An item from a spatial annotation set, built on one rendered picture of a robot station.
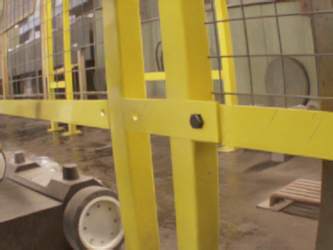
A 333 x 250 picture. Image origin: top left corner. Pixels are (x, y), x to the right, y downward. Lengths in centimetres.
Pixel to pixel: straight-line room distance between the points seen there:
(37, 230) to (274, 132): 71
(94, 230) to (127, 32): 56
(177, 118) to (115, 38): 20
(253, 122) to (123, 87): 27
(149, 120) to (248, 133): 18
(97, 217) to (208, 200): 51
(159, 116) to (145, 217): 22
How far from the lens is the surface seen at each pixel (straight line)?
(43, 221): 102
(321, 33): 63
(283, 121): 44
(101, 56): 414
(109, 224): 108
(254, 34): 263
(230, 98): 220
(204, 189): 58
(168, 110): 57
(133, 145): 69
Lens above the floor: 49
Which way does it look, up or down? 9 degrees down
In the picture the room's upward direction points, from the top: 5 degrees counter-clockwise
